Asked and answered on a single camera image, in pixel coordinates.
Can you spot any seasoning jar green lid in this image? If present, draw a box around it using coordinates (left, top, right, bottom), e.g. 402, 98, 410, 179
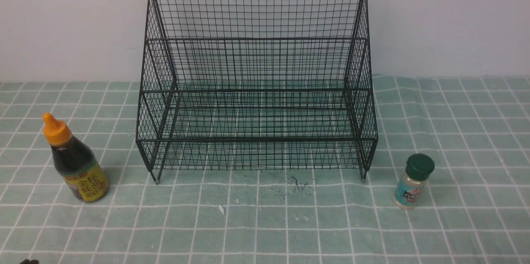
393, 153, 435, 209

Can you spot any dark sauce bottle orange cap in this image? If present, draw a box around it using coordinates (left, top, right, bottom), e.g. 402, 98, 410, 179
42, 113, 109, 202

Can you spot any green checked tablecloth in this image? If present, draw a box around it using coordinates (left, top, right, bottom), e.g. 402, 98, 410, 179
0, 76, 530, 264

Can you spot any small white scrap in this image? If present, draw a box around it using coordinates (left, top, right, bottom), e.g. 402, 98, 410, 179
218, 205, 225, 215

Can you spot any black object at bottom edge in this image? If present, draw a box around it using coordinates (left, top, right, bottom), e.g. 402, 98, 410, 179
19, 259, 40, 264

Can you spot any black wire mesh shelf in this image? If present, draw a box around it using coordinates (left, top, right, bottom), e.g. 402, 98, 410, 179
135, 0, 378, 182

